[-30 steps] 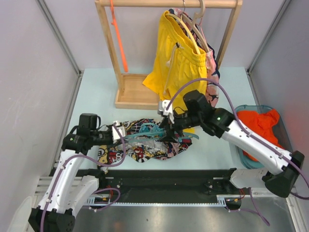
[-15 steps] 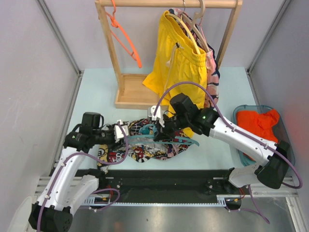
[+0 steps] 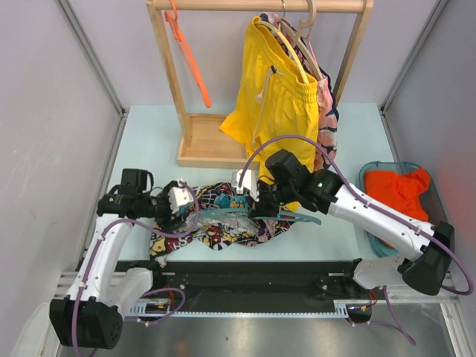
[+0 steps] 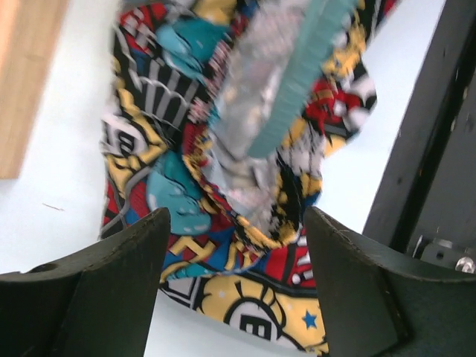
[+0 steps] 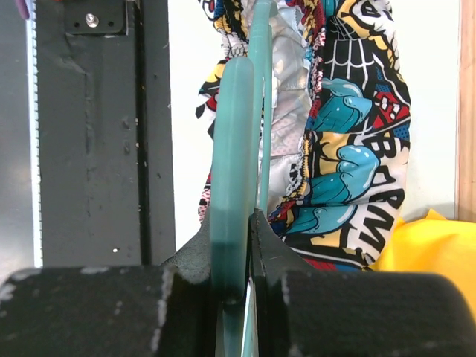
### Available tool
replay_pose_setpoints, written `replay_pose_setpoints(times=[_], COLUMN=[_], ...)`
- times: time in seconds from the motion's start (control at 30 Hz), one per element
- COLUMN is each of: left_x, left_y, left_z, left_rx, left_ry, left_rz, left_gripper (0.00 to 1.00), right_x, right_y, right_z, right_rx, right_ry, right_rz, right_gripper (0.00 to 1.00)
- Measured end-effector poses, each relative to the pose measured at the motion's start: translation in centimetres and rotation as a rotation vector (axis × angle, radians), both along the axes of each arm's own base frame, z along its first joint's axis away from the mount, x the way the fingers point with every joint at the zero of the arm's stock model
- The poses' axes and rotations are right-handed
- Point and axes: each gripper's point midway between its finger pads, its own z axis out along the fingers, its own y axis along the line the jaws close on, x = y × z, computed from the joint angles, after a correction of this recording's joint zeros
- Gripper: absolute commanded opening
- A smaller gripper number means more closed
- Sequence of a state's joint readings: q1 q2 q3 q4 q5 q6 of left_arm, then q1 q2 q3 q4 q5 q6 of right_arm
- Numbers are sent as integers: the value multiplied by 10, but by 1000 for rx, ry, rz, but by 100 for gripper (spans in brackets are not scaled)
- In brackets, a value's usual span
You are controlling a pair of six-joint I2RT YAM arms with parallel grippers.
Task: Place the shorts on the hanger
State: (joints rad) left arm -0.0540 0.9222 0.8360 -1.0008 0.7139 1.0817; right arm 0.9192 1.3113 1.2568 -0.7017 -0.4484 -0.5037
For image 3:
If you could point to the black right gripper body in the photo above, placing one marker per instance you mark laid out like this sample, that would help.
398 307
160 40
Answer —
269 199

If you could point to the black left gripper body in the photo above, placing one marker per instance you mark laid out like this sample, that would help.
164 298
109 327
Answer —
158 207

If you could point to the teal plastic hanger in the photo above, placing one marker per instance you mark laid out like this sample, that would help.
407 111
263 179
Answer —
242 213

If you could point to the comic print shorts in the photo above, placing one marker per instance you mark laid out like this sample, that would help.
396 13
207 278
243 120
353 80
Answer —
218 234

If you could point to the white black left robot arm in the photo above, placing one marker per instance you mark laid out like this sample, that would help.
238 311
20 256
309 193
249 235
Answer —
92 313

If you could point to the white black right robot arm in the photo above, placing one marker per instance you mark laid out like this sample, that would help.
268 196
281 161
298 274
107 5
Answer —
423 250

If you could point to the yellow shorts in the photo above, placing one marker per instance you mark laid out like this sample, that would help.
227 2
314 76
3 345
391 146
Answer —
275 109

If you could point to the pink floral shorts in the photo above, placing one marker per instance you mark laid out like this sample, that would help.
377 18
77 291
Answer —
328 113

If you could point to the beige wooden hanger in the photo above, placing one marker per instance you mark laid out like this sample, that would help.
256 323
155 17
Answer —
288 45

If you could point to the orange plastic hanger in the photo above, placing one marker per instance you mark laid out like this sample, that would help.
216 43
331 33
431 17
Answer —
172 18

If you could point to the wooden clothes rack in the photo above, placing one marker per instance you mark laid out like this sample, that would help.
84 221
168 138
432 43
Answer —
203 144

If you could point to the orange garment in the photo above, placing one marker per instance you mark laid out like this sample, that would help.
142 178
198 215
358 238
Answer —
400 192

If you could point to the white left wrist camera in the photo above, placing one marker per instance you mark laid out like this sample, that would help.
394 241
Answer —
180 196

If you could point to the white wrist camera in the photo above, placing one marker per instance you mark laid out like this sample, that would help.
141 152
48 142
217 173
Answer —
180 196
245 184

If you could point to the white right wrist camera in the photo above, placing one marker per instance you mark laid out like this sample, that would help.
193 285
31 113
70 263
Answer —
245 184

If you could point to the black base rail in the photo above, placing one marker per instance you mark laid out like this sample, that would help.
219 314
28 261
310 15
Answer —
252 287

